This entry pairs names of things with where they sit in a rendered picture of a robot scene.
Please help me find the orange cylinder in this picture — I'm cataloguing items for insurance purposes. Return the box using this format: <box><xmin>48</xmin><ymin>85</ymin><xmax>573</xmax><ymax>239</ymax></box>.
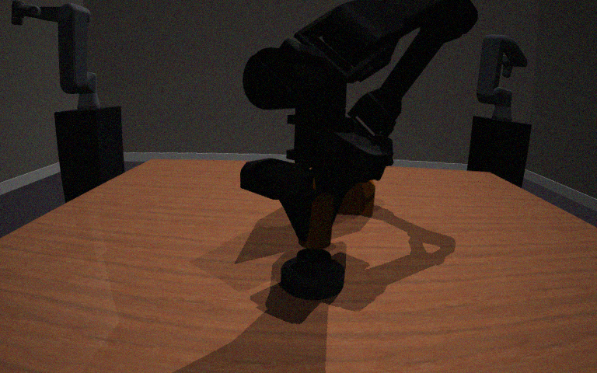
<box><xmin>298</xmin><ymin>192</ymin><xmax>334</xmax><ymax>249</ymax></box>

